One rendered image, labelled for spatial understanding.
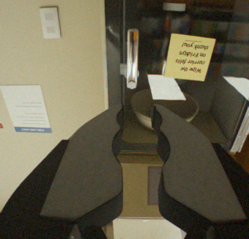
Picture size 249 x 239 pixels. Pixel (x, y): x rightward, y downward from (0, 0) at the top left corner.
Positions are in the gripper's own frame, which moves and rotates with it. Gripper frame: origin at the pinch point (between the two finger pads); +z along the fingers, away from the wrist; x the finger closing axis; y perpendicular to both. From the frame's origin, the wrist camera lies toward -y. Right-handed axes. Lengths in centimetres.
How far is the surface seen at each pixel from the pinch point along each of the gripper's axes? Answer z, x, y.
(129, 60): 16.5, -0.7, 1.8
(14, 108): 65, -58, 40
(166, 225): 23, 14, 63
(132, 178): 17.6, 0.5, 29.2
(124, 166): 19.5, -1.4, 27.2
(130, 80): 16.4, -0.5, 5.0
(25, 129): 65, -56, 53
